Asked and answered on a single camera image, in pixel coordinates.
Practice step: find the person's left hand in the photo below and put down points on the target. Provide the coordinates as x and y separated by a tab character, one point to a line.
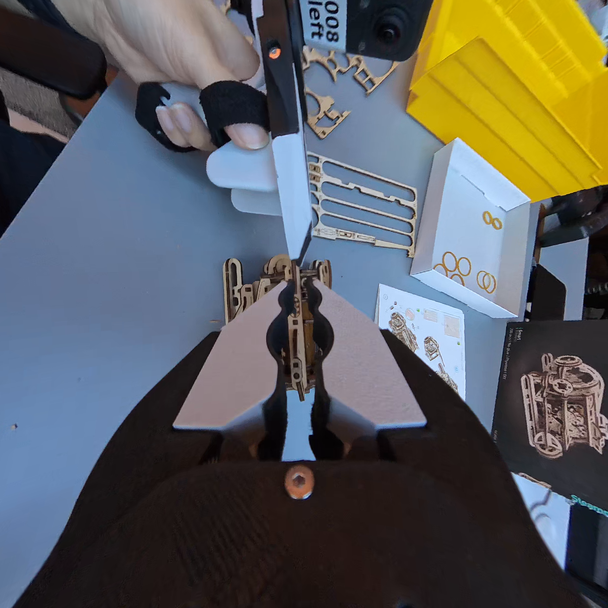
166	38

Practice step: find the slotted wooden parts sheet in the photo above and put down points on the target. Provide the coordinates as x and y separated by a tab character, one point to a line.
380	241

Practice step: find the stack of yellow plastic bins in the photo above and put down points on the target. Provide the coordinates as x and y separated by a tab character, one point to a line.
513	95

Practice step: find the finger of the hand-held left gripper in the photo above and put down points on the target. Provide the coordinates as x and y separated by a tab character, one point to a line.
292	199

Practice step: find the orange rubber bands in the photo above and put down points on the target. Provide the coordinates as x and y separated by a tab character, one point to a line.
493	220

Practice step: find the black flat panel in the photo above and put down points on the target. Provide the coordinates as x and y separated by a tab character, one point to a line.
546	299

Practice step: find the black flat box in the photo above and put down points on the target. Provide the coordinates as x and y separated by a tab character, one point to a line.
589	546

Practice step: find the illustrated instruction booklet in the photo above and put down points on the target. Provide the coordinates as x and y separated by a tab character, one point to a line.
427	323

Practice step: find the dark metal equipment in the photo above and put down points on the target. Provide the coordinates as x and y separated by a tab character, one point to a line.
570	213

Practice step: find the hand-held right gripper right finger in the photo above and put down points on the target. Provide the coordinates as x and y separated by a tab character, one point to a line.
370	375

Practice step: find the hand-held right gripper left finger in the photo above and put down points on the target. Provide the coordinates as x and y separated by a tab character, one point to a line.
223	375

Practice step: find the black model kit box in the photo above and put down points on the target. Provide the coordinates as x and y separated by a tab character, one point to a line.
522	342

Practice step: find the wooden mechanical model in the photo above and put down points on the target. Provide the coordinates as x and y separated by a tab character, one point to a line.
278	266

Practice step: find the openwork wooden sheet offcut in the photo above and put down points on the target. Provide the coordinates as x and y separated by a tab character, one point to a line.
361	71
327	116

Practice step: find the white cardboard box tray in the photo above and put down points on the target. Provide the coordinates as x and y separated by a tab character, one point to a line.
456	199

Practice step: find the white printed leaflet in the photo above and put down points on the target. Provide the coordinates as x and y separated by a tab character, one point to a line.
546	522

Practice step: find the black chair armrest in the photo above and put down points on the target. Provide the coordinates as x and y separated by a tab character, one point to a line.
47	57

